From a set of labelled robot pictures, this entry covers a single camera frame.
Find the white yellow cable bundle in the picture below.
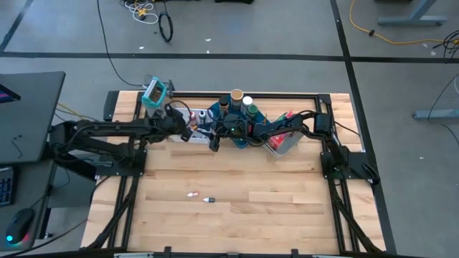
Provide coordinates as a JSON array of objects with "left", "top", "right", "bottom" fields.
[{"left": 120, "top": 0, "right": 161, "bottom": 25}]

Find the grey desk top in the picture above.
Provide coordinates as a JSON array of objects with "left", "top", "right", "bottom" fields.
[{"left": 0, "top": 159, "right": 58, "bottom": 254}]

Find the yellow floor cable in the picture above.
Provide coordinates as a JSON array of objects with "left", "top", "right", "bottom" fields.
[{"left": 349, "top": 0, "right": 459, "bottom": 47}]

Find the laptop screen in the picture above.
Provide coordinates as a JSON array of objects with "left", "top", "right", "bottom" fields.
[{"left": 0, "top": 82, "right": 22, "bottom": 105}]

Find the black computer mouse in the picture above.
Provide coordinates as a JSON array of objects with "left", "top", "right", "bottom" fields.
[{"left": 5, "top": 207, "right": 36, "bottom": 247}]

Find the sprinkles jar white label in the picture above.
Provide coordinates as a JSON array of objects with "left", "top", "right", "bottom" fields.
[{"left": 240, "top": 95, "right": 254, "bottom": 114}]

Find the grey desk leg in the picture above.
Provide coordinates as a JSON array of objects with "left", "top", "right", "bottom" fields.
[{"left": 376, "top": 0, "right": 449, "bottom": 27}]

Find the black cable bunch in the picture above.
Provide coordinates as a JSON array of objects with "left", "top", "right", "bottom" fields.
[{"left": 432, "top": 29, "right": 459, "bottom": 60}]

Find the coiled black floor cable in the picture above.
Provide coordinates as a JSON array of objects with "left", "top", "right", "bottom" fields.
[{"left": 157, "top": 10, "right": 175, "bottom": 44}]

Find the long black floor cable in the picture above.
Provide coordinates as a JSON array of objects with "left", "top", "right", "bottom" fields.
[{"left": 95, "top": 0, "right": 146, "bottom": 89}]

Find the red Froot Loops cereal box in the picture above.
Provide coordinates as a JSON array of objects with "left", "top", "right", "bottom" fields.
[{"left": 268, "top": 133, "right": 288, "bottom": 148}]

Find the grey plastic bin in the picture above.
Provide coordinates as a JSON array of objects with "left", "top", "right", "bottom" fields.
[{"left": 257, "top": 120, "right": 305, "bottom": 160}]

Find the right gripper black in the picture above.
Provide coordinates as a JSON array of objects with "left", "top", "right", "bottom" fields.
[{"left": 209, "top": 113, "right": 252, "bottom": 153}]

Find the black aluminium table frame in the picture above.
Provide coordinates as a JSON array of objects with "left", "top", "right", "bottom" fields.
[{"left": 80, "top": 89, "right": 398, "bottom": 257}]

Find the grey desk foot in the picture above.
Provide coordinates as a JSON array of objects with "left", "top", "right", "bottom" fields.
[{"left": 412, "top": 108, "right": 459, "bottom": 120}]

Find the dark grey side desk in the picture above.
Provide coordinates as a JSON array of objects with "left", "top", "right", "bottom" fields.
[{"left": 0, "top": 70, "right": 67, "bottom": 166}]

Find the blue plastic bin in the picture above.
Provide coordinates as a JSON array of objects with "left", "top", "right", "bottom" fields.
[{"left": 208, "top": 97, "right": 269, "bottom": 150}]

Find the white perforated plastic basket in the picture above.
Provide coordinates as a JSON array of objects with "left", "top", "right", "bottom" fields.
[{"left": 168, "top": 106, "right": 217, "bottom": 145}]

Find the black keyboard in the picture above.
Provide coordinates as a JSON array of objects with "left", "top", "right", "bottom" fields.
[{"left": 0, "top": 166, "right": 18, "bottom": 208}]

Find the spice jar tan lid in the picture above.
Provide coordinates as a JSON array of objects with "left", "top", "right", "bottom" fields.
[{"left": 229, "top": 88, "right": 245, "bottom": 110}]

